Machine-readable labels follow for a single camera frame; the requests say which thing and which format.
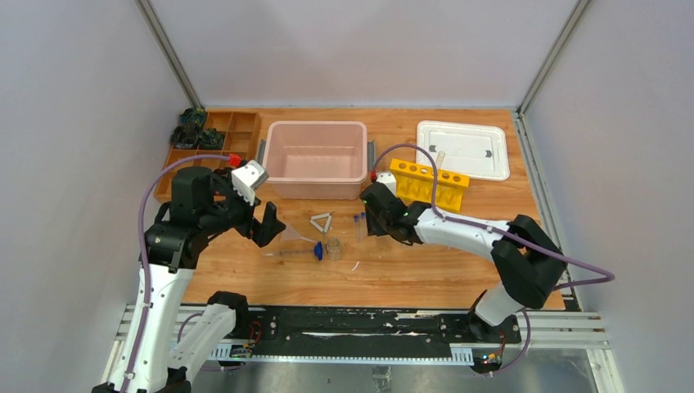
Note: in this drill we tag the wooden compartment tray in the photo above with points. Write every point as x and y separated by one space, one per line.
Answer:
241 130

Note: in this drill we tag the pink plastic bin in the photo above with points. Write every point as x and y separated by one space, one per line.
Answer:
316 160

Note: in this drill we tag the clay pipe triangle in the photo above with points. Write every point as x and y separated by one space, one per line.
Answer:
321 222

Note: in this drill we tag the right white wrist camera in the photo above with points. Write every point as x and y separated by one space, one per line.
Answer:
388 179

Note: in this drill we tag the yellow test tube rack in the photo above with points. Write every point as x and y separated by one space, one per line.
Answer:
414 182

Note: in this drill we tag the blue capped test tube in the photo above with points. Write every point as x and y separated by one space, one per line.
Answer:
357 228
363 224

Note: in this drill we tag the white plastic lid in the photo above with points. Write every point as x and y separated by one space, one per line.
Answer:
478 151

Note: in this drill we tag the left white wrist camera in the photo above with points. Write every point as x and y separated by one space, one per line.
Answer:
247 178

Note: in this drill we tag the clear plastic funnel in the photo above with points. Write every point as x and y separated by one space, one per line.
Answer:
291 234

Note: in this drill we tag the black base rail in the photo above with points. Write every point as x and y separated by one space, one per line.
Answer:
322 332

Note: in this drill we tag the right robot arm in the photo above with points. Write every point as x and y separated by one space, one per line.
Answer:
527 260

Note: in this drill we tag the clear glass test tube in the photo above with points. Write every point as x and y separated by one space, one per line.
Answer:
440 160

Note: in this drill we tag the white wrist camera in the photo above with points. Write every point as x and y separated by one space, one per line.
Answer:
388 179
247 178

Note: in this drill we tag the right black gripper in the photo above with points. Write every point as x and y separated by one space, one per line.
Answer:
372 227

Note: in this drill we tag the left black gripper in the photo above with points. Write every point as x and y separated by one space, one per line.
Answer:
252 218

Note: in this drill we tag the small glass jar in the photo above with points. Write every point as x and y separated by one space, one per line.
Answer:
333 249

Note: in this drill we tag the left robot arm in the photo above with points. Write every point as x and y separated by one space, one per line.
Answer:
204 204

